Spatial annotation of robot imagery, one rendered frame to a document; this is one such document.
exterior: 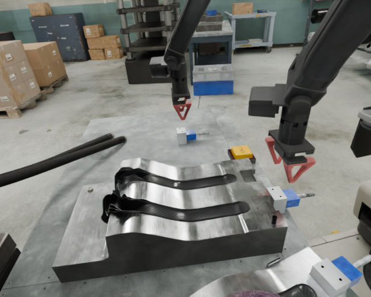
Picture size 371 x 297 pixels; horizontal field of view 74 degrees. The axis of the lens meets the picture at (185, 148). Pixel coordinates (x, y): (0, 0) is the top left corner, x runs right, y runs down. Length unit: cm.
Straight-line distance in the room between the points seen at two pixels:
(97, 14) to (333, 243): 716
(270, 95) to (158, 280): 46
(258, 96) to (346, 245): 103
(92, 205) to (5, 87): 362
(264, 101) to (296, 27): 674
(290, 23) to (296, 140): 667
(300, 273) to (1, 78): 405
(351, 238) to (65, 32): 714
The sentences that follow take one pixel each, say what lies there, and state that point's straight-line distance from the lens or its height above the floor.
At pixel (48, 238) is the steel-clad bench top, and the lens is 77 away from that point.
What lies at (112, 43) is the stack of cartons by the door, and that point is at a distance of 714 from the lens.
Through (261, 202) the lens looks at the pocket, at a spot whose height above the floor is 87.
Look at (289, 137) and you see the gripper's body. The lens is 58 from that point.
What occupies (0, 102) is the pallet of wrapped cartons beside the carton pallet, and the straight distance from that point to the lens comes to 437.
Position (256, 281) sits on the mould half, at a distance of 52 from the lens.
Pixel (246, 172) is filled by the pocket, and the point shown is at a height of 88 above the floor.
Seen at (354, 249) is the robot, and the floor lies 28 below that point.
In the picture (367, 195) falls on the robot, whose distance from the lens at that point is 91.
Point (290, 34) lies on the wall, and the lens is 725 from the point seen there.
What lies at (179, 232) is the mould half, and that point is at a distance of 55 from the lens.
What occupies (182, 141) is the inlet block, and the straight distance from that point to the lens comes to 99.
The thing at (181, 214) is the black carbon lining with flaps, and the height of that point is 88.
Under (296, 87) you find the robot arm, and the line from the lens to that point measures 47.
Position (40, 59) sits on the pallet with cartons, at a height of 58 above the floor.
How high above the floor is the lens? 132
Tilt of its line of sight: 32 degrees down
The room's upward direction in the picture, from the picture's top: 5 degrees counter-clockwise
